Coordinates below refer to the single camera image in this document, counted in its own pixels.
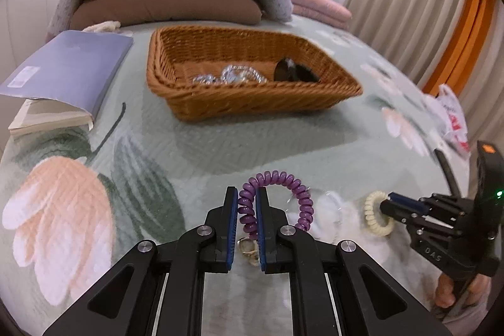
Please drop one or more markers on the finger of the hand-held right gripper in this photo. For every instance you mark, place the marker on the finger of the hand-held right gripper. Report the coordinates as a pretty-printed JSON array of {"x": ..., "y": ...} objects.
[
  {"x": 405, "y": 200},
  {"x": 393, "y": 212}
]

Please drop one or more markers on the person's right hand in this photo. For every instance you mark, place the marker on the person's right hand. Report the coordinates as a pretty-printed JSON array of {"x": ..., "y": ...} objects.
[{"x": 449, "y": 292}]

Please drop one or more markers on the black hair clip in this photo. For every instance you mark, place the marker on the black hair clip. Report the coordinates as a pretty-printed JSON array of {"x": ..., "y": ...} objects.
[{"x": 293, "y": 71}]

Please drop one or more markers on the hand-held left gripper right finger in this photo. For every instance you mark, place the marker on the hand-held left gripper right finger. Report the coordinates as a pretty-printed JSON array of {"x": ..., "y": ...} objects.
[{"x": 260, "y": 229}]

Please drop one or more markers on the white plastic bag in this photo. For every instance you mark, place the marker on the white plastic bag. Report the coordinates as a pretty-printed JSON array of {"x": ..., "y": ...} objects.
[{"x": 451, "y": 111}]

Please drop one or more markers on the thin clear bangle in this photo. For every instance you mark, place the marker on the thin clear bangle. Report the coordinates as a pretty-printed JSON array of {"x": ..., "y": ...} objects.
[{"x": 330, "y": 196}]

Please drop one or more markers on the brown wicker basket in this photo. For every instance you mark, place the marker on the brown wicker basket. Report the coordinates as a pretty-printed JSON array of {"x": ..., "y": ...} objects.
[{"x": 252, "y": 64}]

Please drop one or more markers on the orange curtain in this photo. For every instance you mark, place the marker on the orange curtain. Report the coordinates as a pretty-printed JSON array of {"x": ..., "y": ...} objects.
[{"x": 460, "y": 40}]

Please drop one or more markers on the beige curtain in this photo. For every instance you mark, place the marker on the beige curtain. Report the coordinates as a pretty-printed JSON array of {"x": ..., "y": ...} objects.
[{"x": 409, "y": 1}]

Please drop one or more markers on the folded pink blanket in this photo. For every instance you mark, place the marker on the folded pink blanket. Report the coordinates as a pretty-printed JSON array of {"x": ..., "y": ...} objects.
[{"x": 319, "y": 7}]

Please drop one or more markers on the small gold earring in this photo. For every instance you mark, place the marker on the small gold earring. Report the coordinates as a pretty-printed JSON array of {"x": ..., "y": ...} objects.
[{"x": 248, "y": 247}]

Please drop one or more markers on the purple cover book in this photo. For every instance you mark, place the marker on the purple cover book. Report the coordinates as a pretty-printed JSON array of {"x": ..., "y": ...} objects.
[{"x": 67, "y": 72}]

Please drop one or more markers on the cream knitted cloth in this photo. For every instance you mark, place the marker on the cream knitted cloth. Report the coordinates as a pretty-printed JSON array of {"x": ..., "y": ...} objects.
[{"x": 103, "y": 27}]

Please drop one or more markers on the person's right forearm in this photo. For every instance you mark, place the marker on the person's right forearm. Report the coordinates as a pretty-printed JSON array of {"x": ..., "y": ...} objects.
[{"x": 468, "y": 320}]

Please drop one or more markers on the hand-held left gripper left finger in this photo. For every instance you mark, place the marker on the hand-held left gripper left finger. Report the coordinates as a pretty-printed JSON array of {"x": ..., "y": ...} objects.
[{"x": 230, "y": 229}]

